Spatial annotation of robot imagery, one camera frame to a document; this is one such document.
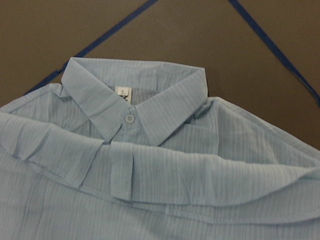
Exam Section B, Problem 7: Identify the light blue button-up shirt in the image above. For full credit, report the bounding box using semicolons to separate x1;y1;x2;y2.
0;57;320;240

